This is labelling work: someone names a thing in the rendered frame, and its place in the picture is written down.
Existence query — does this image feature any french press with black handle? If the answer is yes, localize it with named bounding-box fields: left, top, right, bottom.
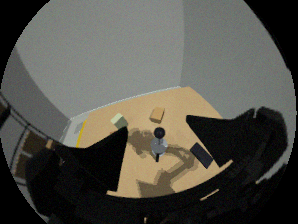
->
left=150, top=128, right=168, bottom=163

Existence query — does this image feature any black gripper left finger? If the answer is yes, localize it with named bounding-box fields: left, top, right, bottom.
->
left=53, top=125, right=129, bottom=192

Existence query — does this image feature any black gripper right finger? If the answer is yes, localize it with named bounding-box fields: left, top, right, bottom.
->
left=186, top=107, right=255, bottom=168

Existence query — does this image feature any dark grey flat rectangular pad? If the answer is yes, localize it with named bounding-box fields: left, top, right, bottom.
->
left=190, top=143, right=214, bottom=169

